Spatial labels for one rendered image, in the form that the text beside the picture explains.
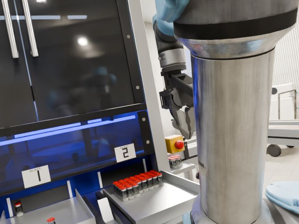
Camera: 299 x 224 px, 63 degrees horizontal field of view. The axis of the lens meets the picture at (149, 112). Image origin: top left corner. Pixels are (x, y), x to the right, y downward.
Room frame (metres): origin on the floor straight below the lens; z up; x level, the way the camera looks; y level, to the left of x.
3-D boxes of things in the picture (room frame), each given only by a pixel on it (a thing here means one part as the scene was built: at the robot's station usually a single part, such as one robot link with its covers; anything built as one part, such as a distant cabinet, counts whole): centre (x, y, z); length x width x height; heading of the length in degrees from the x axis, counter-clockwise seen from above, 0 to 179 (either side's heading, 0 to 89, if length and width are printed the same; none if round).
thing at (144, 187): (0.90, 0.08, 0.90); 0.18 x 0.02 x 0.05; 115
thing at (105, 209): (0.69, 0.16, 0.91); 0.14 x 0.03 x 0.06; 25
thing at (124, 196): (0.85, 0.14, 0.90); 0.02 x 0.02 x 0.05
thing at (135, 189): (0.87, 0.10, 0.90); 0.02 x 0.02 x 0.05
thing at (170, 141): (1.14, -0.08, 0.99); 0.08 x 0.07 x 0.07; 26
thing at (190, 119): (0.72, -0.10, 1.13); 0.06 x 0.03 x 0.09; 25
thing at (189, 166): (1.19, -0.08, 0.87); 0.14 x 0.13 x 0.02; 26
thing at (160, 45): (0.71, -0.09, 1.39); 0.09 x 0.08 x 0.11; 1
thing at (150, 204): (0.83, 0.04, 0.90); 0.34 x 0.26 x 0.04; 25
